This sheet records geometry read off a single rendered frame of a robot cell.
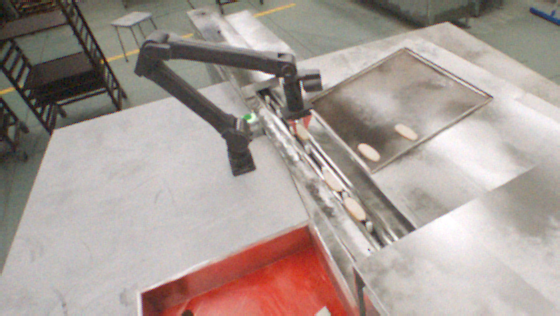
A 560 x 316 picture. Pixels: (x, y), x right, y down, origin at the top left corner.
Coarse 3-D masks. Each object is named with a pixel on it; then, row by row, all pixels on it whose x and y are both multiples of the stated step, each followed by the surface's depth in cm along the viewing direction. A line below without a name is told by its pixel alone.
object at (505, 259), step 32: (512, 192) 53; (544, 192) 52; (448, 224) 50; (480, 224) 49; (512, 224) 49; (544, 224) 48; (384, 256) 47; (416, 256) 47; (448, 256) 46; (480, 256) 46; (512, 256) 45; (544, 256) 45; (384, 288) 44; (416, 288) 44; (448, 288) 43; (480, 288) 43; (512, 288) 42; (544, 288) 42
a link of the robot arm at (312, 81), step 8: (288, 72) 115; (296, 72) 120; (304, 72) 120; (312, 72) 119; (320, 72) 121; (288, 80) 117; (304, 80) 120; (312, 80) 120; (320, 80) 120; (304, 88) 120; (312, 88) 121; (320, 88) 121
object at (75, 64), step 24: (72, 0) 303; (0, 24) 288; (24, 24) 283; (48, 24) 276; (72, 24) 272; (0, 48) 272; (96, 48) 329; (48, 72) 304; (72, 72) 298; (96, 72) 311; (24, 96) 284; (48, 96) 305; (72, 96) 299; (120, 96) 339; (48, 120) 307
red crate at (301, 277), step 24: (288, 264) 105; (312, 264) 104; (216, 288) 102; (240, 288) 101; (264, 288) 100; (288, 288) 99; (312, 288) 99; (168, 312) 98; (216, 312) 96; (240, 312) 96; (264, 312) 95; (288, 312) 94; (312, 312) 94; (336, 312) 93
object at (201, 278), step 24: (264, 240) 100; (288, 240) 102; (312, 240) 103; (216, 264) 97; (240, 264) 100; (264, 264) 104; (144, 288) 92; (168, 288) 94; (192, 288) 98; (336, 288) 92; (144, 312) 88
